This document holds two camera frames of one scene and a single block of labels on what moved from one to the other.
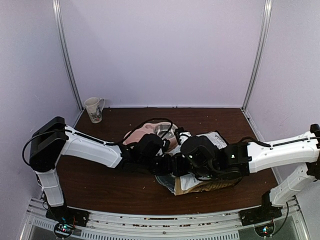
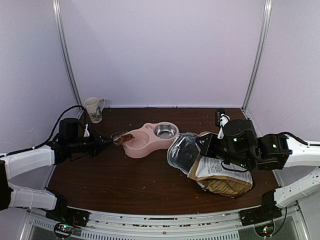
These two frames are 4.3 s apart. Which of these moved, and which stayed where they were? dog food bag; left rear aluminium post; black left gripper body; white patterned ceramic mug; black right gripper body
Moved: black right gripper body; black left gripper body; dog food bag
Stayed: white patterned ceramic mug; left rear aluminium post
